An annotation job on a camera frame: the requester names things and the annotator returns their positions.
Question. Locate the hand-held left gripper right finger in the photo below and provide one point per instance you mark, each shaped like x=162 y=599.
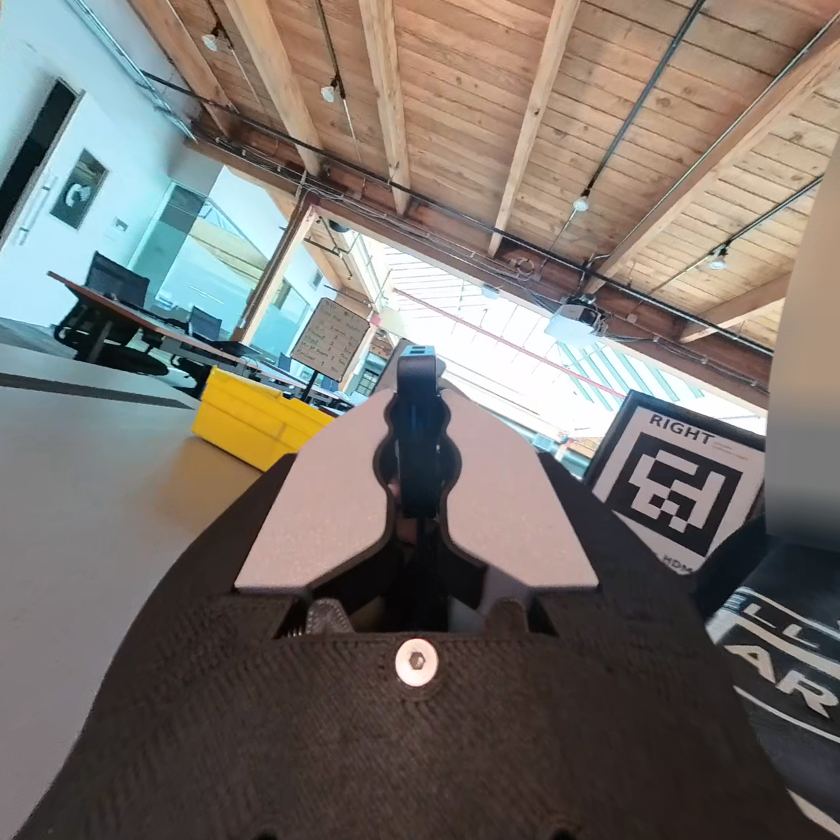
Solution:
x=512 y=512

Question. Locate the framed wall picture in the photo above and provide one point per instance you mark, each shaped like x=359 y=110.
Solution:
x=79 y=190

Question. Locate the white ceiling projector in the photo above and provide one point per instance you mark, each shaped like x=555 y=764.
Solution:
x=571 y=321

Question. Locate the whiteboard on stand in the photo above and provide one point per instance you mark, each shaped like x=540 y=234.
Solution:
x=328 y=338

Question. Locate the yellow plastic bin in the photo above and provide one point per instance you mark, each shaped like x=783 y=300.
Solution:
x=249 y=413

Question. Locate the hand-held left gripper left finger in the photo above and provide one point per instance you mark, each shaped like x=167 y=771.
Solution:
x=328 y=512

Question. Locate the dark door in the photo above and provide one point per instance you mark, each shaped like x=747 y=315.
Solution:
x=33 y=151

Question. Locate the white track spotlight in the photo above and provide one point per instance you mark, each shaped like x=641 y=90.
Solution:
x=718 y=259
x=581 y=202
x=210 y=40
x=329 y=92

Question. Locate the person's black printed shirt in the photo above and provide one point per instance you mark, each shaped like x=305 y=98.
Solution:
x=787 y=590

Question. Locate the wooden desk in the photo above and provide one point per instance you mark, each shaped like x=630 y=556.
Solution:
x=157 y=321

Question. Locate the black office chair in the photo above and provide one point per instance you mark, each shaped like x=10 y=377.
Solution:
x=115 y=282
x=203 y=325

